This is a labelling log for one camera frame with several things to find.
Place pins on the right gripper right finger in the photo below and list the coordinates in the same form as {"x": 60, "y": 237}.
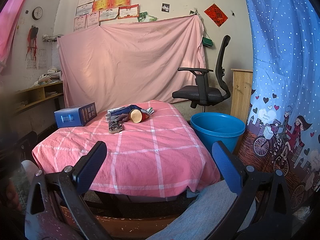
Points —
{"x": 261, "y": 209}

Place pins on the small black wall photo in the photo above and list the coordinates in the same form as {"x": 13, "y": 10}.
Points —
{"x": 165, "y": 7}

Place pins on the round wall clock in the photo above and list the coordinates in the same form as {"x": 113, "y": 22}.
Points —
{"x": 37, "y": 13}

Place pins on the pink cup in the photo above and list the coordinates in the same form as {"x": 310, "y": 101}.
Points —
{"x": 137, "y": 116}

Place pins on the black office chair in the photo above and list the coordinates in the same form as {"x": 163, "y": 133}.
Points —
{"x": 202, "y": 94}

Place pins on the blue plastic bucket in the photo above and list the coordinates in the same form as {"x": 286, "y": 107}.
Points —
{"x": 211, "y": 127}

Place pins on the green hanging bag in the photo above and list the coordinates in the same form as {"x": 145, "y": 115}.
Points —
{"x": 207, "y": 42}

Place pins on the red diamond wall paper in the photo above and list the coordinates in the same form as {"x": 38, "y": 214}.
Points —
{"x": 216, "y": 15}

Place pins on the blue foil wrapper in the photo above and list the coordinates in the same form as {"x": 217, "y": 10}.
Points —
{"x": 124, "y": 110}

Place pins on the pink checked tablecloth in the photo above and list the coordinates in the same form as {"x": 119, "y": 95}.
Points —
{"x": 160, "y": 157}

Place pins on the wooden shelf desk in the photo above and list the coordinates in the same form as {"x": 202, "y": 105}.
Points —
{"x": 34, "y": 96}

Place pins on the blue patterned curtain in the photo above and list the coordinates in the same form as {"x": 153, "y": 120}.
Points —
{"x": 282, "y": 128}

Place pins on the wooden cabinet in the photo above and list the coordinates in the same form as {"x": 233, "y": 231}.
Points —
{"x": 241, "y": 93}

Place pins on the green snack wrapper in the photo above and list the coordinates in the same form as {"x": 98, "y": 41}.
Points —
{"x": 148, "y": 111}

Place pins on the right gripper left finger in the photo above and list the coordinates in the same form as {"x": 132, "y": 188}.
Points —
{"x": 56, "y": 208}

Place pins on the pink curtain at left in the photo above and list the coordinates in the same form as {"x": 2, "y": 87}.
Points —
{"x": 9, "y": 17}

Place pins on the red hanging ornament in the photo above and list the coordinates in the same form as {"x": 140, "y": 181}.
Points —
{"x": 32, "y": 42}

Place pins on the blue cardboard box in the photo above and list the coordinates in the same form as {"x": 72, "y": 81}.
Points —
{"x": 77, "y": 116}

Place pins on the pink hanging sheet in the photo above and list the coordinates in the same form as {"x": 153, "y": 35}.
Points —
{"x": 113, "y": 65}

